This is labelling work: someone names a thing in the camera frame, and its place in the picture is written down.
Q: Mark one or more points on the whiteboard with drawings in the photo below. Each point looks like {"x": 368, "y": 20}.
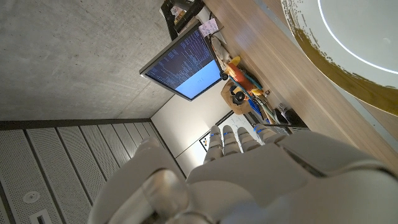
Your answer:
{"x": 239, "y": 119}

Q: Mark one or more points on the black laptop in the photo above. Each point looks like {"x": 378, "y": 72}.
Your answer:
{"x": 298, "y": 128}

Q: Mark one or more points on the colourful toy airplane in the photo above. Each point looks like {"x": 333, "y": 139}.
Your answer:
{"x": 239, "y": 76}

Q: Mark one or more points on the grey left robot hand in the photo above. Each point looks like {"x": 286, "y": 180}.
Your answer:
{"x": 248, "y": 186}

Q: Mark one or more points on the computer monitor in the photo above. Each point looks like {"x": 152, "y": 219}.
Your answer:
{"x": 183, "y": 68}

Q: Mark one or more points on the pale sticky note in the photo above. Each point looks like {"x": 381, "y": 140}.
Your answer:
{"x": 208, "y": 27}

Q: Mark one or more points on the brown cardboard cutout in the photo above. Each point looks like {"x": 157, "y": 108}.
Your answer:
{"x": 228, "y": 101}

